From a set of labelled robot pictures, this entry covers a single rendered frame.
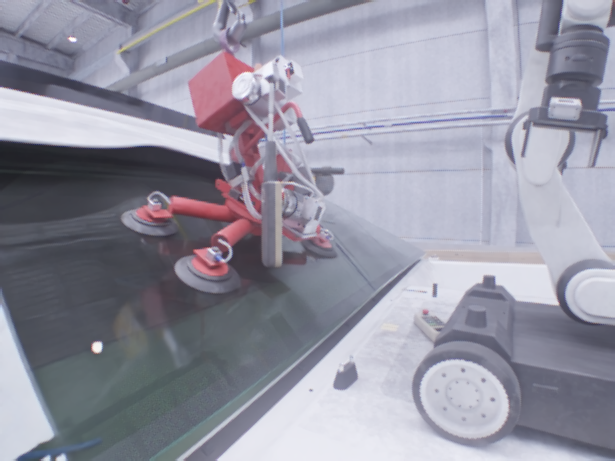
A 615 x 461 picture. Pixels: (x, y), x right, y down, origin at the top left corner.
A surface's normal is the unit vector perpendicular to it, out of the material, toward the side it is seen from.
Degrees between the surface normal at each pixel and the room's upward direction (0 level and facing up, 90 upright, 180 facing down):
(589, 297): 90
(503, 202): 90
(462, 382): 90
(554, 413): 90
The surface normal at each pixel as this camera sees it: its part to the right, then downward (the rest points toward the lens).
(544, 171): -0.59, 0.06
